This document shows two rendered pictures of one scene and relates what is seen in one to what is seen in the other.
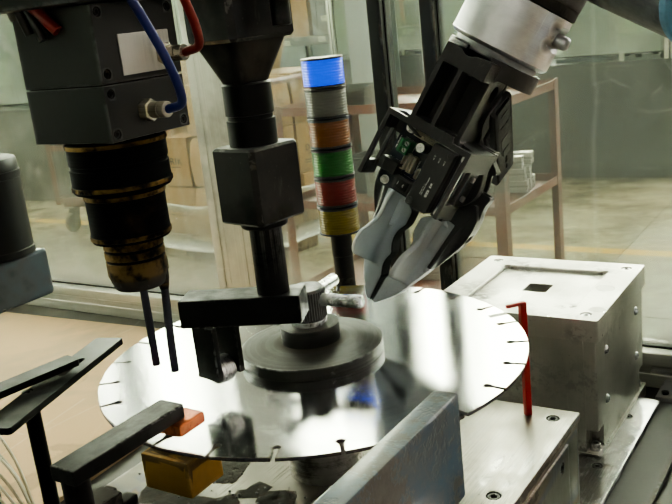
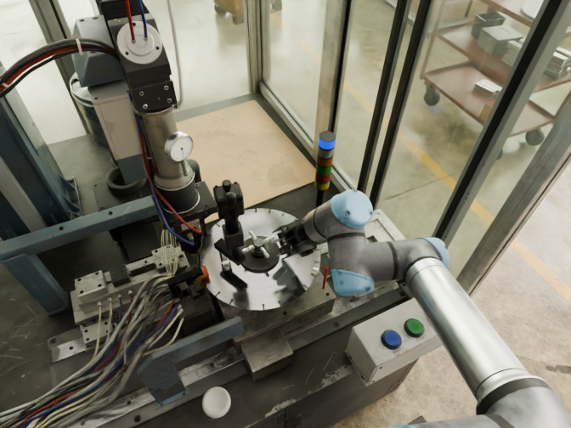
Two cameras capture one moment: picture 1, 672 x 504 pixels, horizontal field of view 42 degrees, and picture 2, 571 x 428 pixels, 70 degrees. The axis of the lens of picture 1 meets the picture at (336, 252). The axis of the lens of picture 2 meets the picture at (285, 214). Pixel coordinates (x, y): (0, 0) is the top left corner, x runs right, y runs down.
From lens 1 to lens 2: 73 cm
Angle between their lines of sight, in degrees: 41
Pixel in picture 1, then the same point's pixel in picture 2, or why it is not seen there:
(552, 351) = not seen: hidden behind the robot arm
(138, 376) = (216, 236)
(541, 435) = (317, 299)
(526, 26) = (315, 236)
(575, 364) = not seen: hidden behind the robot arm
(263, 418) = (225, 278)
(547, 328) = not seen: hidden behind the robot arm
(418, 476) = (221, 335)
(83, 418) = (243, 183)
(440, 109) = (289, 239)
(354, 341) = (267, 261)
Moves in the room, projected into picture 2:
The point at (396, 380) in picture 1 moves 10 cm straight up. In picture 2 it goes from (263, 283) to (262, 261)
